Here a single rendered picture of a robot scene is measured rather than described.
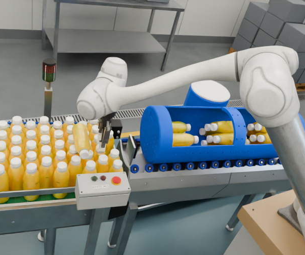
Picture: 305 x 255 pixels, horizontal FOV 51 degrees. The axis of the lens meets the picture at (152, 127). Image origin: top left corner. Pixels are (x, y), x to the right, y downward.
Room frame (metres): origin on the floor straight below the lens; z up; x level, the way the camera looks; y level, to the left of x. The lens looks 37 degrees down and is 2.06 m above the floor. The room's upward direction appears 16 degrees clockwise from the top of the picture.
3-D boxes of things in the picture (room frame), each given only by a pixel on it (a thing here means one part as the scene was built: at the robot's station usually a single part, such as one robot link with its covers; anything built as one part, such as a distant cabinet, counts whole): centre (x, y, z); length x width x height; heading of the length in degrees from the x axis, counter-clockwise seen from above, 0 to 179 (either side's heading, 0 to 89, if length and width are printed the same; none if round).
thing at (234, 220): (1.75, -0.84, 0.31); 0.06 x 0.06 x 0.63; 27
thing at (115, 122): (1.37, 0.20, 0.95); 0.10 x 0.07 x 0.10; 27
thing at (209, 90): (1.99, -0.31, 1.03); 0.28 x 0.28 x 0.01
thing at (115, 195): (0.86, 0.12, 1.05); 0.20 x 0.10 x 0.10; 117
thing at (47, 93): (1.36, 0.57, 0.55); 0.04 x 0.04 x 1.10; 27
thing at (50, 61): (1.36, 0.57, 1.18); 0.06 x 0.06 x 0.16
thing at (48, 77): (1.36, 0.57, 1.18); 0.06 x 0.06 x 0.05
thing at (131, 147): (1.21, 0.07, 0.99); 0.10 x 0.02 x 0.12; 27
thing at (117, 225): (1.31, 0.04, 0.31); 0.06 x 0.06 x 0.63; 27
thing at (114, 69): (1.06, 0.20, 1.44); 0.13 x 0.11 x 0.16; 173
